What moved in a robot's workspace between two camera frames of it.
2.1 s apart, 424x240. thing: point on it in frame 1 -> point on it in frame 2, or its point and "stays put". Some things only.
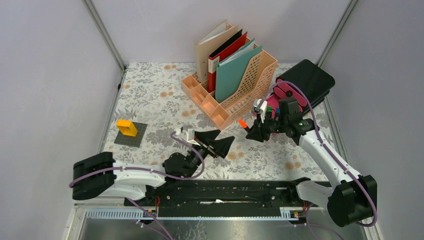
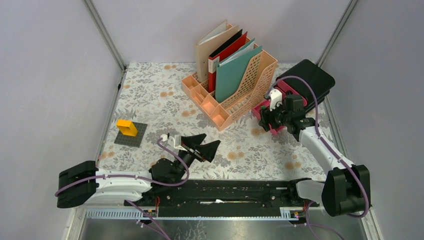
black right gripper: [256, 133] -> [266, 114]
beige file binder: [207, 44] stays put
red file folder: [216, 58] stays put
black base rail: [223, 197] stays put
